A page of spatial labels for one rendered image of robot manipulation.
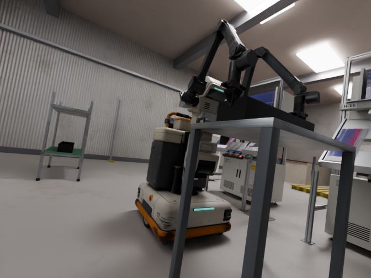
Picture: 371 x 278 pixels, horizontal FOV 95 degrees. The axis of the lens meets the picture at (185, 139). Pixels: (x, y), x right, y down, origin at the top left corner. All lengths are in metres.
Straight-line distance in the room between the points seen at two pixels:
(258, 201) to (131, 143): 4.73
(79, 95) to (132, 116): 1.37
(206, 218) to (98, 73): 4.52
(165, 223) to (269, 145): 0.87
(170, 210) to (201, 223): 0.28
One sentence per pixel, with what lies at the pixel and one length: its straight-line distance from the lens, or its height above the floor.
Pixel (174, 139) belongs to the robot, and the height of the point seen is 0.72.
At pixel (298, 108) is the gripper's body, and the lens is 1.24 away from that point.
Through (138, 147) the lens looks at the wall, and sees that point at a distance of 5.19.
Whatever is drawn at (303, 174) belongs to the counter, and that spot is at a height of 0.35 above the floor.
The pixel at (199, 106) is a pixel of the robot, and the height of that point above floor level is 0.99.
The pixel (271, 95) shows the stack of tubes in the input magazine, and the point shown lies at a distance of 2.85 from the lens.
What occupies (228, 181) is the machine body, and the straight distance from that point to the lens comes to 2.90.
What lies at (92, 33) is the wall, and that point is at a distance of 5.50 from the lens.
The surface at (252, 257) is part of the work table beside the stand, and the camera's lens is 0.63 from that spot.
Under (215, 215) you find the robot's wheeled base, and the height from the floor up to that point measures 0.20.
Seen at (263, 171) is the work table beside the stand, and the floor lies 0.64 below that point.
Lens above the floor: 0.68
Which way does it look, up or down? 3 degrees up
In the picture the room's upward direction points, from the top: 9 degrees clockwise
